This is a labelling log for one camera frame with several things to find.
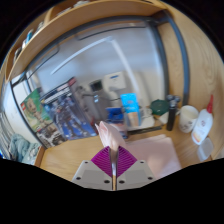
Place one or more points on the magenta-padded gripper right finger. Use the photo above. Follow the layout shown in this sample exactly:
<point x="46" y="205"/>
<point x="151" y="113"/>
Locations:
<point x="140" y="173"/>

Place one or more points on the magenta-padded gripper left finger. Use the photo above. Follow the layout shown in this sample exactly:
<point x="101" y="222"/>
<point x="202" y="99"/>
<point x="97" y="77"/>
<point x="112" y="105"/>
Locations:
<point x="87" y="175"/>

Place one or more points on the pink towel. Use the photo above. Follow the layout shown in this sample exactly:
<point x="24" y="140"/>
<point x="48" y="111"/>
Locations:
<point x="156" y="153"/>

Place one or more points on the small blue box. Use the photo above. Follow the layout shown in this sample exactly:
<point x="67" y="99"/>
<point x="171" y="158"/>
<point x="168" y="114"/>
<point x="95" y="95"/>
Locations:
<point x="115" y="116"/>

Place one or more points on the blue robot model box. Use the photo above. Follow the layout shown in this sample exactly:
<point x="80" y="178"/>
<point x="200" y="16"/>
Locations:
<point x="68" y="113"/>

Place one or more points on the light blue carton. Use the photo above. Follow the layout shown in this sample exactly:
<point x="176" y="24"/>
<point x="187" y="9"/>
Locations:
<point x="130" y="108"/>

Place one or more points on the green round tin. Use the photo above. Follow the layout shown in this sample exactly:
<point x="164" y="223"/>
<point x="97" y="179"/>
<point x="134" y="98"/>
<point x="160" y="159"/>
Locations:
<point x="159" y="107"/>

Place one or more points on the clear plastic container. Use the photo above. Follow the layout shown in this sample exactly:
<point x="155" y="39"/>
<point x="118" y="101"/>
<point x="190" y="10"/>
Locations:
<point x="205" y="150"/>

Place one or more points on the bed with teal blanket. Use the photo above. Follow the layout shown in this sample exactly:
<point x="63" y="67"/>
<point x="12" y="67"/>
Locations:
<point x="21" y="148"/>

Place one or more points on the white mug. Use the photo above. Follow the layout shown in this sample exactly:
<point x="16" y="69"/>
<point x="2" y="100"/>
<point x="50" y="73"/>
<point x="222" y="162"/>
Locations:
<point x="188" y="118"/>

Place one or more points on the clear bottle with black cap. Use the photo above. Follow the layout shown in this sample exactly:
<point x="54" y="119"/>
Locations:
<point x="97" y="100"/>

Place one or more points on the white glue bottle red cap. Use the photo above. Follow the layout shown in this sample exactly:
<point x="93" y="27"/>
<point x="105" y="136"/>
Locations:
<point x="202" y="126"/>

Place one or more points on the green toy set box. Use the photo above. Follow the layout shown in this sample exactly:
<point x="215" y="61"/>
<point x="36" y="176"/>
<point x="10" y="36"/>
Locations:
<point x="35" y="111"/>

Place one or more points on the white desk lamp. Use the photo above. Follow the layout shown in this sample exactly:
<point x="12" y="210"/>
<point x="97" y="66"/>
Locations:
<point x="115" y="50"/>

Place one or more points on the wooden shelf unit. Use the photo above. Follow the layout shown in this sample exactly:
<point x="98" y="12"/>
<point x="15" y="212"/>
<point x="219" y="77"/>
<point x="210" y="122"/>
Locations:
<point x="86" y="20"/>

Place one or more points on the white wall device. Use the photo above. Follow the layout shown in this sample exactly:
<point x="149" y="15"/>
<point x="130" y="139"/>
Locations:
<point x="115" y="81"/>

